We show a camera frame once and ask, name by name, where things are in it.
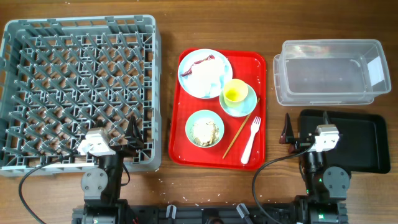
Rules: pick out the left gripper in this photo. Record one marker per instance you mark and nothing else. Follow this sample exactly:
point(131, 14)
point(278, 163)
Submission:
point(135, 140)

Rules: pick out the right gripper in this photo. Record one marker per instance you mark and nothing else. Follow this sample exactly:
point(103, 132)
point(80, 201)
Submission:
point(287, 137)

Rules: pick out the wooden chopstick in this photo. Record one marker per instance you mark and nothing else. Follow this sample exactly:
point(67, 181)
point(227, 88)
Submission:
point(238, 133)

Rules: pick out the small light blue bowl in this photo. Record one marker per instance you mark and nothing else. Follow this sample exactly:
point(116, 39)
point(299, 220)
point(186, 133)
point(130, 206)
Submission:
point(246, 107)

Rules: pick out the yellow plastic cup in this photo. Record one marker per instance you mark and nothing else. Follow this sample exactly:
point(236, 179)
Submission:
point(235, 92)

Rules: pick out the rice and food scraps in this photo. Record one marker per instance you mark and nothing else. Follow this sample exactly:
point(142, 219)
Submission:
point(205, 132)

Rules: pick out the mint green bowl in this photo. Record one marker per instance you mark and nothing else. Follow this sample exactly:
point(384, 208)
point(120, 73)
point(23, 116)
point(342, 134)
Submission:
point(204, 114)

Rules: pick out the red snack wrapper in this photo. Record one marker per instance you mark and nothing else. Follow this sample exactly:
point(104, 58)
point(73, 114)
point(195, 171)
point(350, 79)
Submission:
point(189, 71)

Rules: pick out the white napkin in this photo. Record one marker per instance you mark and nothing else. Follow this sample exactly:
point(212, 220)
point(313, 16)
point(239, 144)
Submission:
point(205, 80)

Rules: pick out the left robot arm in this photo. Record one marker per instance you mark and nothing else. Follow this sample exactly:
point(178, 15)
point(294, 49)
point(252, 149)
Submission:
point(102, 185)

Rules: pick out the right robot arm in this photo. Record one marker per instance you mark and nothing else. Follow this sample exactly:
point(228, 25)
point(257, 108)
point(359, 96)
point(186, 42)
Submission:
point(326, 185)

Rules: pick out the grey dishwasher rack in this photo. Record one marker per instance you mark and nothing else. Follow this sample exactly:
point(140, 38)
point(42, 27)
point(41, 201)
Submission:
point(61, 76)

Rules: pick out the white plastic fork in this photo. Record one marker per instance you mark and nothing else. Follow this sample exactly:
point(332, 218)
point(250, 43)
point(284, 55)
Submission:
point(254, 129)

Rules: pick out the red plastic tray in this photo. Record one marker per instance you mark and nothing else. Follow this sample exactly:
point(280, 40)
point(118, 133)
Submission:
point(251, 68)

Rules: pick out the clear plastic bin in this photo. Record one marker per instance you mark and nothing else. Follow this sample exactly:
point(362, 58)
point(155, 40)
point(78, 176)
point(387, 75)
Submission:
point(330, 72)

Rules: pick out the black plastic tray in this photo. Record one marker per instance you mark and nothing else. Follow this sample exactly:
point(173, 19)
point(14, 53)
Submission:
point(363, 145)

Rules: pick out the large light blue plate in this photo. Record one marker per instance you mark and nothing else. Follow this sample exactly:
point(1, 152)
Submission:
point(197, 55)

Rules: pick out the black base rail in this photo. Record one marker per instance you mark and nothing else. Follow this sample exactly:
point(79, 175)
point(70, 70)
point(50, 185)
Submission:
point(278, 212)

